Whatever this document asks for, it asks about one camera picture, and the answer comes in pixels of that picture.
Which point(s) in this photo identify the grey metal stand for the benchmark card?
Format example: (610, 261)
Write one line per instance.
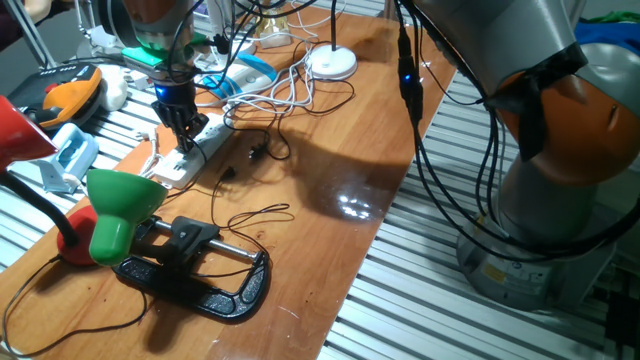
(35, 40)

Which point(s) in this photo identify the person forearm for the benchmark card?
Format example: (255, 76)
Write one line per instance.
(39, 7)

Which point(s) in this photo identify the glossy wooden board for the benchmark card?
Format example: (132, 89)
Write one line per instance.
(325, 250)

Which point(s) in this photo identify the red gooseneck desk lamp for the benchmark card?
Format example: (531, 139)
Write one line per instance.
(20, 135)

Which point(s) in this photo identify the orange black teach pendant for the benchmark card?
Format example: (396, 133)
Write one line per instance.
(65, 97)

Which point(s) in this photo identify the golden foil packet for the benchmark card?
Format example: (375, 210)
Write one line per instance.
(274, 30)

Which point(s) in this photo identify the white round lamp base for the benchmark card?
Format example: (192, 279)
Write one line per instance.
(330, 62)

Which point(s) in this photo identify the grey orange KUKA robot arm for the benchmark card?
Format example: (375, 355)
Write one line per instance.
(500, 40)

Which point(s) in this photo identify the white power strip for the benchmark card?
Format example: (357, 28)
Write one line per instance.
(175, 170)

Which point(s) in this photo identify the black C-clamp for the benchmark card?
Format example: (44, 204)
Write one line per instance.
(120, 200)

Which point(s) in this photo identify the white blue folding lamp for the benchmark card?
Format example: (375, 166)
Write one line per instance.
(260, 67)

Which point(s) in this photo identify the aluminium frame post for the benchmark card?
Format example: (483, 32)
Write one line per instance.
(391, 7)

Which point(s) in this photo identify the light blue white box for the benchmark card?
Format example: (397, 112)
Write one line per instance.
(75, 150)

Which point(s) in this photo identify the green cloth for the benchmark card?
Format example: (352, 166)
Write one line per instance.
(615, 16)

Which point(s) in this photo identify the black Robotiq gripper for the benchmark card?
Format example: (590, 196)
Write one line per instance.
(175, 100)

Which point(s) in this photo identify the blue plastic bag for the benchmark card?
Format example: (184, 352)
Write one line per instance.
(607, 32)

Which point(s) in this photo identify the black round fan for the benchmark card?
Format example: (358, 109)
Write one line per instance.
(112, 20)

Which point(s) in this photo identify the white lumpy object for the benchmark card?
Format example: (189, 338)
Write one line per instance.
(114, 89)

